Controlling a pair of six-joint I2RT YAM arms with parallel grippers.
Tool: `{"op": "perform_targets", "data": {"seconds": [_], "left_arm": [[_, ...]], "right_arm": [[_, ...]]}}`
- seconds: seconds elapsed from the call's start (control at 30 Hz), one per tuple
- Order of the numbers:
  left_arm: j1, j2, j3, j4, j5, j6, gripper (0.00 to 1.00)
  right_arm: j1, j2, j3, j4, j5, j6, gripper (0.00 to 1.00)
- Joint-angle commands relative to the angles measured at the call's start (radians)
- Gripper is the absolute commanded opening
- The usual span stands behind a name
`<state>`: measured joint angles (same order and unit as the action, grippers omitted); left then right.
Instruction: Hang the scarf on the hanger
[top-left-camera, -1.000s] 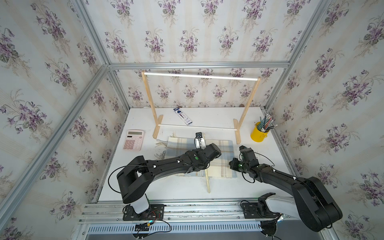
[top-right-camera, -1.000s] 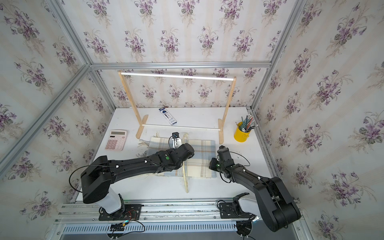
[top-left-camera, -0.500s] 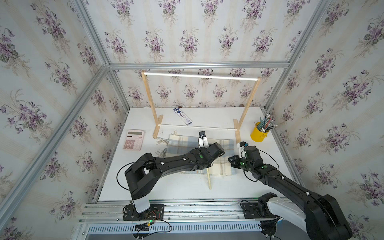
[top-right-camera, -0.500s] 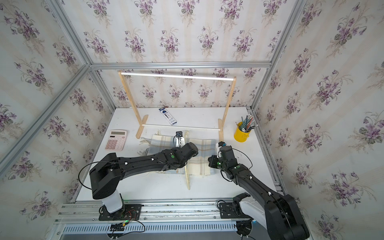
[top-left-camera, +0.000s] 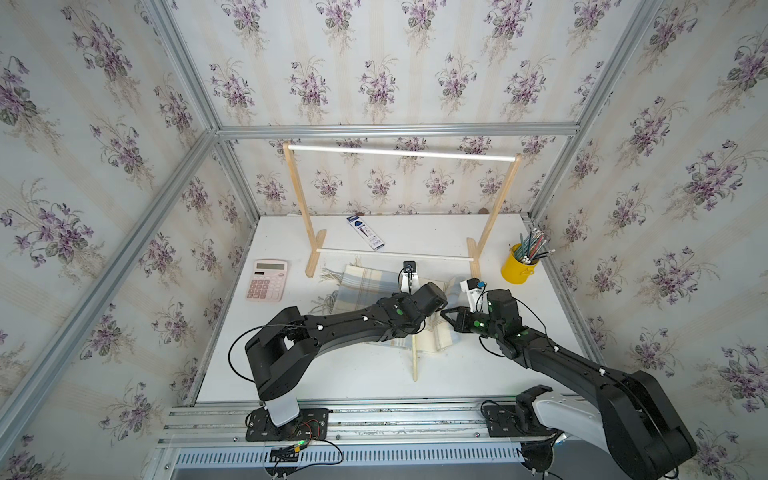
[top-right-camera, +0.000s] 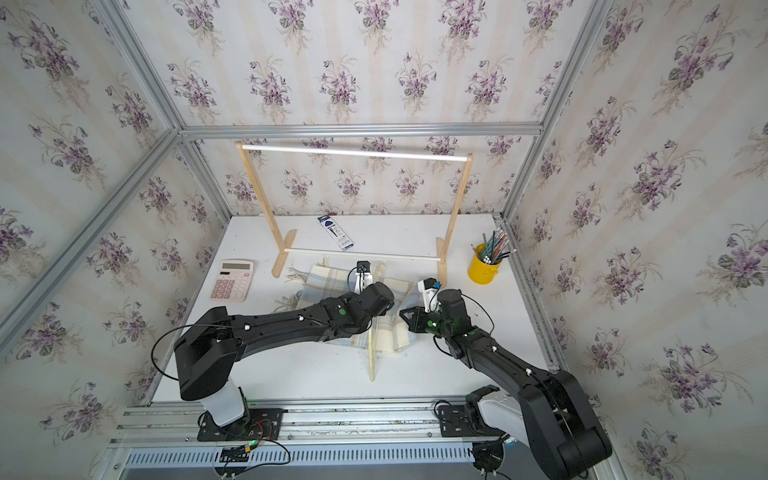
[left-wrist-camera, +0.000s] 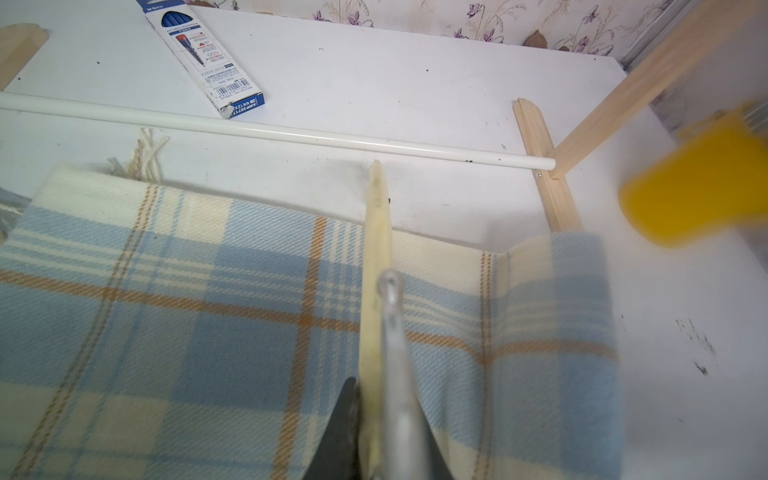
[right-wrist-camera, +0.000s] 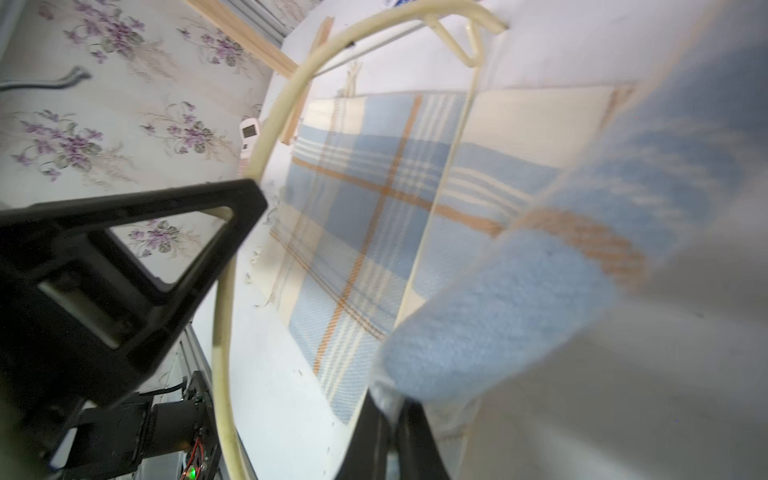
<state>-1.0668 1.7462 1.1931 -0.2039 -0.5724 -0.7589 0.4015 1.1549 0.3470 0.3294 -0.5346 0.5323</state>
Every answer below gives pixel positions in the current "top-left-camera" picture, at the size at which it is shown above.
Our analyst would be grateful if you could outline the pens in cup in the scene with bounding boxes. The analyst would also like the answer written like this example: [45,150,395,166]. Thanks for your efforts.
[512,228,554,265]

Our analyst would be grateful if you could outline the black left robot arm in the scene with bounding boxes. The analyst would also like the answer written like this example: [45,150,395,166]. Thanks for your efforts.
[244,282,447,427]

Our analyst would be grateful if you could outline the plaid blue cream scarf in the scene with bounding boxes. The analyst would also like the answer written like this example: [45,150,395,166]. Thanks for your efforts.
[310,264,460,353]

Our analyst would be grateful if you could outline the wooden clothes rack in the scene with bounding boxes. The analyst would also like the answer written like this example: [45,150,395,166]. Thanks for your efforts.
[283,142,522,278]

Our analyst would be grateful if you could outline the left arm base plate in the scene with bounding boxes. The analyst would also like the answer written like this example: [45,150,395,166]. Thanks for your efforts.
[245,407,332,442]

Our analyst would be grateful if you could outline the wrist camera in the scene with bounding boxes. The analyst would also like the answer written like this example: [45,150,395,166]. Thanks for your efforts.
[398,260,420,294]
[460,278,487,313]

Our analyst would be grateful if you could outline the small circuit board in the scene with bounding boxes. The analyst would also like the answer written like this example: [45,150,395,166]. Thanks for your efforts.
[267,446,301,464]

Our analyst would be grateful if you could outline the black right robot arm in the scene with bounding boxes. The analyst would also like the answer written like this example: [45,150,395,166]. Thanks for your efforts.
[440,290,698,479]

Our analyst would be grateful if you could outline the yellow pen cup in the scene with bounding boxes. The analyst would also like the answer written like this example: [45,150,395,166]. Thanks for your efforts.
[500,243,538,285]

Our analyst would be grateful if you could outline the cream wooden clothes hanger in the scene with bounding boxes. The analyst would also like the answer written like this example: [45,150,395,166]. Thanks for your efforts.
[411,334,419,382]

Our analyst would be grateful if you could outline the pink calculator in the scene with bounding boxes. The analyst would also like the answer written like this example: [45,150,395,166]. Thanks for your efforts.
[246,259,288,302]

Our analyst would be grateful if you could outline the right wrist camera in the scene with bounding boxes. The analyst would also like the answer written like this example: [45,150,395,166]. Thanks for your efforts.
[460,278,487,313]

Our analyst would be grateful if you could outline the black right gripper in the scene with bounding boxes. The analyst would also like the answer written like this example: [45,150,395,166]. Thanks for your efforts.
[442,304,502,340]

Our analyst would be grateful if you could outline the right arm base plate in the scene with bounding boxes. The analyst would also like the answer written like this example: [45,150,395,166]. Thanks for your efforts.
[480,401,562,438]

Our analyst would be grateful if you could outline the aluminium rail base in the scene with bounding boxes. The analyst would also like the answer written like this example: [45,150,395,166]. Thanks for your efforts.
[149,395,655,469]

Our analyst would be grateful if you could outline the blue white flat package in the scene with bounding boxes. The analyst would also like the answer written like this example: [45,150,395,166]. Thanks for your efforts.
[346,215,385,251]

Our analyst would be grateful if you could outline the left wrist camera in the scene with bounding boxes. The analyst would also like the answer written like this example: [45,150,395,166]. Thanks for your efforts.
[398,260,420,294]

